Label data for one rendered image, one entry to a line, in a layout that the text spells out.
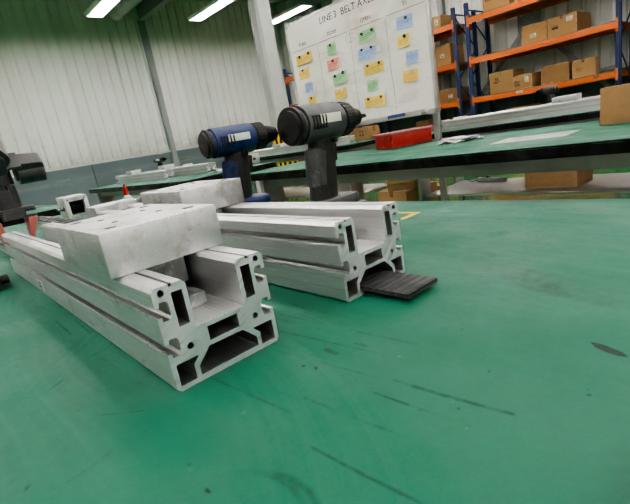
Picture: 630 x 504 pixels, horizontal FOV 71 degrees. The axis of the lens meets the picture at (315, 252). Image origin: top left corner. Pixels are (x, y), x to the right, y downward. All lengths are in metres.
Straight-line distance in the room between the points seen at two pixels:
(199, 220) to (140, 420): 0.18
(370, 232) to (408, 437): 0.28
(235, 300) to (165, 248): 0.08
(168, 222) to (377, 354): 0.22
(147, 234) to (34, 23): 12.67
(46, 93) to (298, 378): 12.43
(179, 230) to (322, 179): 0.35
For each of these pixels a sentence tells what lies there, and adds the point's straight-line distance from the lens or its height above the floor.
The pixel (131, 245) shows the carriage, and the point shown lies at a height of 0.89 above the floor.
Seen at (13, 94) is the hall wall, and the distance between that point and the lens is 12.55.
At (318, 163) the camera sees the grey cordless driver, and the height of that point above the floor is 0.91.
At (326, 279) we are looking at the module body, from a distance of 0.47.
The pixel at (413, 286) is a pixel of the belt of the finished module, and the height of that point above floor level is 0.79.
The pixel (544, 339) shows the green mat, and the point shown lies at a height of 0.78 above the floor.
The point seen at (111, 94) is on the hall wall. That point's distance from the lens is 13.10.
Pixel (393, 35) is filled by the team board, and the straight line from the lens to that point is 3.74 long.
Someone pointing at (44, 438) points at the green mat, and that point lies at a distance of 0.39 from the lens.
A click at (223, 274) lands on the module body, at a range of 0.39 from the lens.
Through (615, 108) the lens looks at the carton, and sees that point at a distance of 2.29.
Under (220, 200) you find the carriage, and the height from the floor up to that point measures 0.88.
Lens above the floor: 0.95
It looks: 15 degrees down
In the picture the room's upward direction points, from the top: 10 degrees counter-clockwise
